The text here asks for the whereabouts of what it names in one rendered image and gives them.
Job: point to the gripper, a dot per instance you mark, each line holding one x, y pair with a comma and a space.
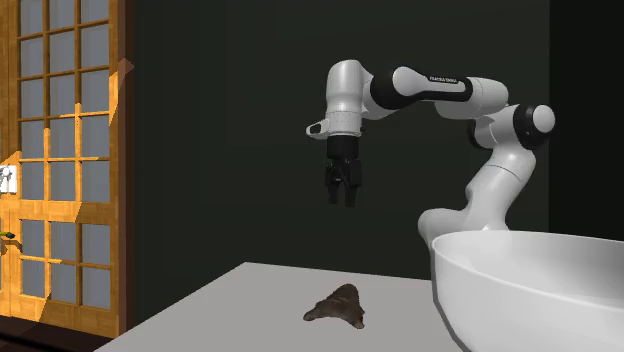
342, 149

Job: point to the wooden glazed door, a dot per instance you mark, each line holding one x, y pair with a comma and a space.
58, 166

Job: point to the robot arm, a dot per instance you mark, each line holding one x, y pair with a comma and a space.
502, 170

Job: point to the brown lumpy figure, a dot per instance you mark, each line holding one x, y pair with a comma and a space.
339, 307

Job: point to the large white bowl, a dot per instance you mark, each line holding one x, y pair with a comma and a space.
531, 292

